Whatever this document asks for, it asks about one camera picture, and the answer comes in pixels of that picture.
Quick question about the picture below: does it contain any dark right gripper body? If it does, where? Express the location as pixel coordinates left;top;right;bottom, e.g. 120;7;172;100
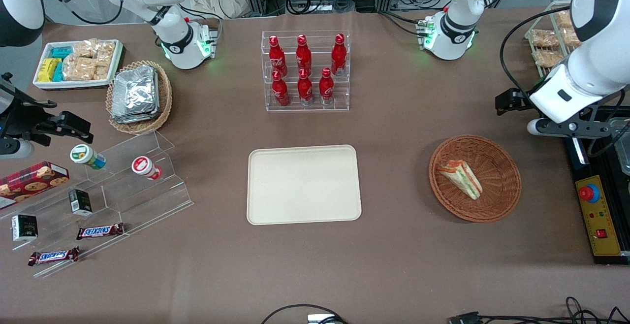
0;74;51;140

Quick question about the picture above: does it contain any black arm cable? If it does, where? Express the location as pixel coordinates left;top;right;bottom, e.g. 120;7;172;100
500;5;572;99

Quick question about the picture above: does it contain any triangular sandwich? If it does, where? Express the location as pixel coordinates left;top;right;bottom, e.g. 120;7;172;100
438;159;483;200

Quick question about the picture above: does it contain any black cable with connector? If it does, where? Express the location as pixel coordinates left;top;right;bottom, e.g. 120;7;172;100
448;296;630;324

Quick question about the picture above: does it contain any red lid cup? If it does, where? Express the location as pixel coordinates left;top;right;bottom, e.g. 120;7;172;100
131;156;163;181

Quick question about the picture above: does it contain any brown snickers bar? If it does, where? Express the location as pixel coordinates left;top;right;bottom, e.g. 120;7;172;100
76;223;125;240
28;247;80;266

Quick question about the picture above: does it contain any light oval wicker basket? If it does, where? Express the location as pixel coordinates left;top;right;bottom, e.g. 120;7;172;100
106;60;173;134

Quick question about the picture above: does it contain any red cola bottle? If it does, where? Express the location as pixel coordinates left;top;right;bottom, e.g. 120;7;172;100
272;70;290;107
297;68;314;106
296;34;313;76
319;67;335;105
331;33;347;77
268;35;287;77

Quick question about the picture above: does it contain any white rectangular snack tray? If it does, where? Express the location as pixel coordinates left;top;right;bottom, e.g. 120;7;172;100
33;39;124;91

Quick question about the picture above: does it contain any black looped cable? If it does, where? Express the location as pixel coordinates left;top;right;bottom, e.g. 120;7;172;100
261;304;347;324

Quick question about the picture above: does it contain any red emergency stop button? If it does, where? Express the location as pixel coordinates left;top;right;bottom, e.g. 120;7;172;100
578;184;601;204

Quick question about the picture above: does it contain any black machine with yellow panel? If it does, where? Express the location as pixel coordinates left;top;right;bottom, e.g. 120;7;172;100
564;102;630;265

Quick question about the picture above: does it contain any clear acrylic stepped shelf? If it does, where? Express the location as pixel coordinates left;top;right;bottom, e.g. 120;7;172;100
0;130;194;279

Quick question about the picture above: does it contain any yellow snack packet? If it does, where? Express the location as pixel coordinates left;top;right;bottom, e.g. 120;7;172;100
37;58;61;83

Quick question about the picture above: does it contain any silver foil packet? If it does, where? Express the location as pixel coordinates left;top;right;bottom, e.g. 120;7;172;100
112;65;157;117
111;102;161;124

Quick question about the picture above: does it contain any white wire rack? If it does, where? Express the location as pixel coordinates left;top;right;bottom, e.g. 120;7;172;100
524;0;582;77

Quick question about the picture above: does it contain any brown round wicker basket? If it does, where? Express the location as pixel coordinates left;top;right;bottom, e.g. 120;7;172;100
428;134;522;224

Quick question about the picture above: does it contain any green lid cup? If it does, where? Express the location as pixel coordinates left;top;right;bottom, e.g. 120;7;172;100
69;144;107;170

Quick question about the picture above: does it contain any red tartan cookie box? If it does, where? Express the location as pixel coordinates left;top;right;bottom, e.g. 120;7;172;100
0;161;70;210

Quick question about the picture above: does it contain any small black carton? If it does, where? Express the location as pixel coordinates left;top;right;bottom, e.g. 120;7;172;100
11;214;39;242
68;189;93;216

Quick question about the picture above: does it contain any clear acrylic bottle rack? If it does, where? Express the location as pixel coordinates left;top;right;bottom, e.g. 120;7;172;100
261;30;351;113

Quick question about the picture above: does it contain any cream plastic tray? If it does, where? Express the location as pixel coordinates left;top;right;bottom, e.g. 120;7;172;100
247;145;362;226

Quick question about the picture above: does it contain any steel pan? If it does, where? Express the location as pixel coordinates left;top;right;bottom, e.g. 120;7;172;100
613;117;630;174

